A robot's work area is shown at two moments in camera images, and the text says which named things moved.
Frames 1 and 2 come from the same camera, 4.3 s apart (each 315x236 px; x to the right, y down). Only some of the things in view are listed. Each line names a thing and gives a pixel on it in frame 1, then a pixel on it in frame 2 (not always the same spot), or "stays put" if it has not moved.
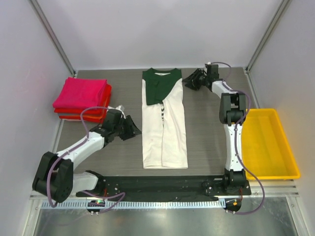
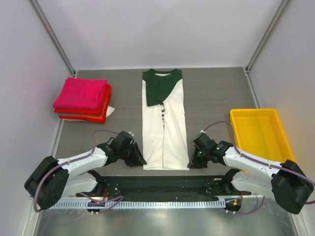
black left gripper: [127, 129] to [134, 154]
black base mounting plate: [165, 187] stays put
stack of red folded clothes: [106, 102] stays put
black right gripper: [197, 79] to [197, 155]
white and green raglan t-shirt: [165, 143] stays put
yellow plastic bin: [266, 152] stays put
